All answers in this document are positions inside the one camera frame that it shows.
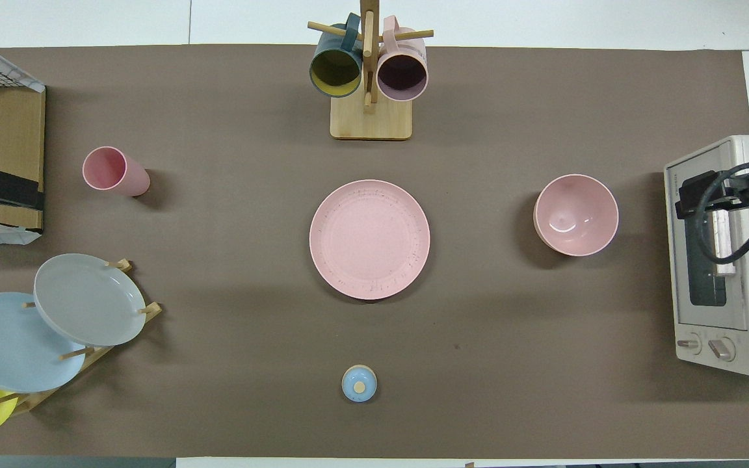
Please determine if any wooden plate rack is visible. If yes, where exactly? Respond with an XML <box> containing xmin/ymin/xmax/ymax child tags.
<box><xmin>0</xmin><ymin>259</ymin><xmax>163</xmax><ymax>417</ymax></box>

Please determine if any pink speckled plate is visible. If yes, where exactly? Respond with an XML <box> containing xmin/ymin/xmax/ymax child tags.
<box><xmin>309</xmin><ymin>179</ymin><xmax>431</xmax><ymax>301</ymax></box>

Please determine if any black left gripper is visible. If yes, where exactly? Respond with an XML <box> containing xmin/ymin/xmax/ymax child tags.
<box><xmin>0</xmin><ymin>168</ymin><xmax>45</xmax><ymax>211</ymax></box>

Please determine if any wooden shelf with wire mesh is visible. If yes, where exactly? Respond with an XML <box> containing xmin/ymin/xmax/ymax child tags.
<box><xmin>0</xmin><ymin>31</ymin><xmax>47</xmax><ymax>246</ymax></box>

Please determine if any dark green mug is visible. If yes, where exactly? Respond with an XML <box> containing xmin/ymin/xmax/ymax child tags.
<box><xmin>309</xmin><ymin>13</ymin><xmax>365</xmax><ymax>99</ymax></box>

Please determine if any small blue lidded jar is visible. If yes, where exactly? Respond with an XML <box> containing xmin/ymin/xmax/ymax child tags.
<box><xmin>341</xmin><ymin>365</ymin><xmax>378</xmax><ymax>403</ymax></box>

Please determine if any pink tumbler cup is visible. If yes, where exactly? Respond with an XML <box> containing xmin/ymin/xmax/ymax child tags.
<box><xmin>82</xmin><ymin>146</ymin><xmax>151</xmax><ymax>198</ymax></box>

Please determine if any light blue plate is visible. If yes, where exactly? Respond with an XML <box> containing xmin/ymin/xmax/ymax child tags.
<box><xmin>0</xmin><ymin>292</ymin><xmax>87</xmax><ymax>393</ymax></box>

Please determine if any pink mug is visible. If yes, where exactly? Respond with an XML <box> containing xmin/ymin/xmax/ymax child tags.
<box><xmin>376</xmin><ymin>16</ymin><xmax>428</xmax><ymax>102</ymax></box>

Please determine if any brown table mat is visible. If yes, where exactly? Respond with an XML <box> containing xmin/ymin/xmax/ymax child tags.
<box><xmin>0</xmin><ymin>44</ymin><xmax>749</xmax><ymax>459</ymax></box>

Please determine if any wooden mug tree stand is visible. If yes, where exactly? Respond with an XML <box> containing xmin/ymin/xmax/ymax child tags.
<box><xmin>308</xmin><ymin>0</ymin><xmax>434</xmax><ymax>141</ymax></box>

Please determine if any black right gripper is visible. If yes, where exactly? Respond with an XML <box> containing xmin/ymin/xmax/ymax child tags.
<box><xmin>676</xmin><ymin>170</ymin><xmax>749</xmax><ymax>220</ymax></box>

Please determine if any grey plate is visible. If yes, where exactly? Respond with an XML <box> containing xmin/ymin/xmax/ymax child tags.
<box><xmin>33</xmin><ymin>253</ymin><xmax>147</xmax><ymax>347</ymax></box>

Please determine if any pink bowl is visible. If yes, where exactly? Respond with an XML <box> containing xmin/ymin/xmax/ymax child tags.
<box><xmin>533</xmin><ymin>174</ymin><xmax>620</xmax><ymax>257</ymax></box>

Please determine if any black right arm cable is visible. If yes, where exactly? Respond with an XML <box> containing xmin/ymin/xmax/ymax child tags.
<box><xmin>695</xmin><ymin>159</ymin><xmax>749</xmax><ymax>265</ymax></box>

